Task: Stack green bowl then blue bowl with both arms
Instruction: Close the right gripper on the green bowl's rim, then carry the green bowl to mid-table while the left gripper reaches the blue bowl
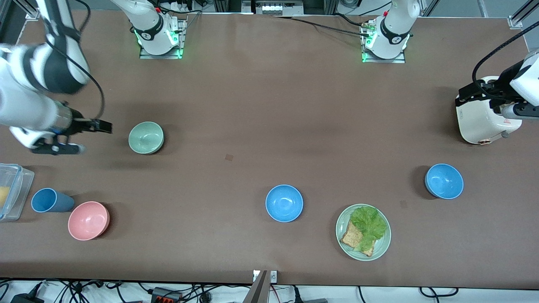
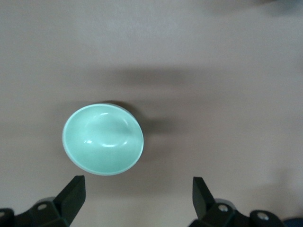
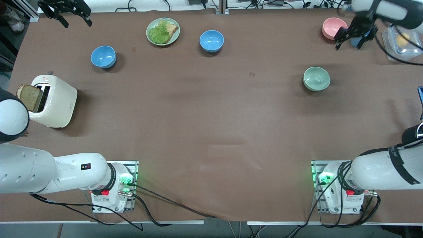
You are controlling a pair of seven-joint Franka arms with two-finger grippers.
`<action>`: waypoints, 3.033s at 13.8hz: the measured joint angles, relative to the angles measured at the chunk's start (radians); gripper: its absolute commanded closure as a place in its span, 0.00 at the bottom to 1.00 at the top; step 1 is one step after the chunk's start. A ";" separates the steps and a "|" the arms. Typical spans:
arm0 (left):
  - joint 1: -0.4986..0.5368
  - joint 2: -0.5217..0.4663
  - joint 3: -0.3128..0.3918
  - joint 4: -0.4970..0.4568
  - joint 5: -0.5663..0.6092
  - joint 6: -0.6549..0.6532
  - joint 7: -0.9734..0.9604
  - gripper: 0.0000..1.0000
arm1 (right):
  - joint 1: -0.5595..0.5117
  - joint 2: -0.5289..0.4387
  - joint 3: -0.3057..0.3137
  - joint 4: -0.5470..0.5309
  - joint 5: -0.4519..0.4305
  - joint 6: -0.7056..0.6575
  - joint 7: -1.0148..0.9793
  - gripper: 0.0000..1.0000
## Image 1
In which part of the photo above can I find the green bowl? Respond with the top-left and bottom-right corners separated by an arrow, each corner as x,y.
128,121 -> 165,155

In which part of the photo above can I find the blue bowl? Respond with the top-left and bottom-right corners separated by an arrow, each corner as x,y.
265,184 -> 304,223
424,163 -> 464,199

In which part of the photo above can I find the pink bowl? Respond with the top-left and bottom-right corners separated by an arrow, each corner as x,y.
68,201 -> 111,241

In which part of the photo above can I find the cream toaster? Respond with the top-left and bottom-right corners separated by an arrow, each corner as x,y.
455,76 -> 523,145

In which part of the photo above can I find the clear plastic food container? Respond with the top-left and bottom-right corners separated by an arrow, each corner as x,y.
0,163 -> 35,222

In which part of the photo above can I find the blue cup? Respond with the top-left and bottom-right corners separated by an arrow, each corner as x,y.
31,188 -> 75,213

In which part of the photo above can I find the white power strip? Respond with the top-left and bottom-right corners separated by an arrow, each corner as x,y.
159,0 -> 198,12

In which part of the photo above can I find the green lettuce leaf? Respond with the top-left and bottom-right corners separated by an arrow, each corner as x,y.
350,206 -> 387,253

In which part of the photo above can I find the black orange connector block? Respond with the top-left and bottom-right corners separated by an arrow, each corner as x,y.
151,287 -> 182,303

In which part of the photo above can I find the green plate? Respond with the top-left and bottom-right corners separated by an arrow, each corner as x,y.
336,204 -> 392,261

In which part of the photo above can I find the brown bread slice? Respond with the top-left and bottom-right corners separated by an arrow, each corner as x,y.
340,221 -> 375,257

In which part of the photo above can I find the grey control device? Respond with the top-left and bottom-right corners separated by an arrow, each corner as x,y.
252,0 -> 304,16

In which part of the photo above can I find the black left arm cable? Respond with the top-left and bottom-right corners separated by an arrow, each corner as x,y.
472,21 -> 539,101

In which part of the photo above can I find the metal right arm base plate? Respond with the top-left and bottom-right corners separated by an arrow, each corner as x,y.
139,16 -> 187,60

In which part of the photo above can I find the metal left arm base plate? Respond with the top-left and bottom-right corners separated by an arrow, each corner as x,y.
361,19 -> 406,64

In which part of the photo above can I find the short black power cable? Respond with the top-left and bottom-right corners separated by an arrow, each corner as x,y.
333,13 -> 369,27

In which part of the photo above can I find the long black power cable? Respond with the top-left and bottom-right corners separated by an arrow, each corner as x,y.
273,16 -> 371,37

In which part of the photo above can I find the grey camera mount pole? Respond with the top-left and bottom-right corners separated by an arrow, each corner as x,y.
242,270 -> 270,303

